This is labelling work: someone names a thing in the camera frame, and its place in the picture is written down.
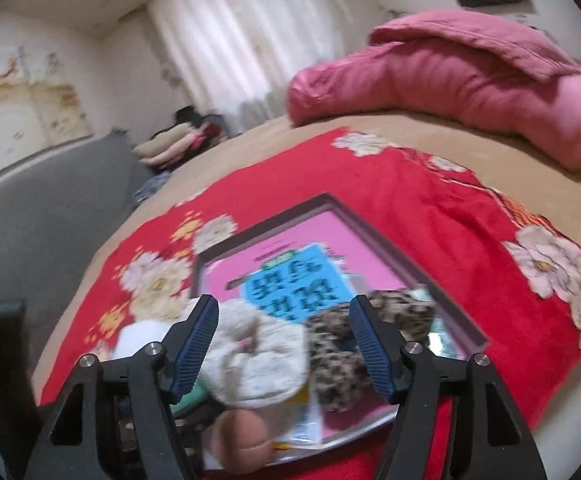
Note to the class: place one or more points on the blue patterned cloth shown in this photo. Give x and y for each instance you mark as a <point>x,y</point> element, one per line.
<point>151,187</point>

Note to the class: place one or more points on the floral wall painting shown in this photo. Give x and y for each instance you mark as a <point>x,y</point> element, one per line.
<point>25,105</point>

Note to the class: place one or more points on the pile of folded clothes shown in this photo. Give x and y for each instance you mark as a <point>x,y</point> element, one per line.
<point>175,147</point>

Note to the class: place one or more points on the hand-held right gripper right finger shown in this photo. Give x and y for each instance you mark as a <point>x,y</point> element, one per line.
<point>370,345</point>

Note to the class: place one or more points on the white soft roll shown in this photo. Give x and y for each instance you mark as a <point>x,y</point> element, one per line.
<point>140,335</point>

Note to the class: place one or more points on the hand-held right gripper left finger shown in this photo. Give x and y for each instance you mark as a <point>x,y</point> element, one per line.
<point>193,347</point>

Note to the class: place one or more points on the red floral blanket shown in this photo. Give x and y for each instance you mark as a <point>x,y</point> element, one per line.
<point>420,195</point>

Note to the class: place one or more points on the yellow white leaflet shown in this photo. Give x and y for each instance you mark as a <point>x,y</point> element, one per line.
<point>303,420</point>

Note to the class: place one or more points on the pink folded quilt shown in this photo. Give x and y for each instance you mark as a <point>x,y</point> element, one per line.
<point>445,80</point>

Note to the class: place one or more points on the brown round plush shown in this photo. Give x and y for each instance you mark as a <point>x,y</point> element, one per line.
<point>243,440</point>

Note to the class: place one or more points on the pink and blue book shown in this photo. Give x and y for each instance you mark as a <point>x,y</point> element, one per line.
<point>320,240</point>

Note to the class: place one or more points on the leopard print plush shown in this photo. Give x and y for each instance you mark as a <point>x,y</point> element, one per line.
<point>340,330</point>

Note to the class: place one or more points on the grey quilted sofa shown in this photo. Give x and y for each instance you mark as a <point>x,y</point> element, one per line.
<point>45,210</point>

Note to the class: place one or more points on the dark brown shallow box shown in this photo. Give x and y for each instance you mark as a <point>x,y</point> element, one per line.
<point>370,235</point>

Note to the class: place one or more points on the bed with tan sheet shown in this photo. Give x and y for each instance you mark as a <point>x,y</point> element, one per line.
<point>280,135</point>

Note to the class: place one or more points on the white sheer curtains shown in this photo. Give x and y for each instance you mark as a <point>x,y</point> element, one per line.
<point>255,45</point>

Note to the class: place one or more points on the cream fuzzy plush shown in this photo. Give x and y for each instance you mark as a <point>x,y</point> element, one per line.
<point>265,355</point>

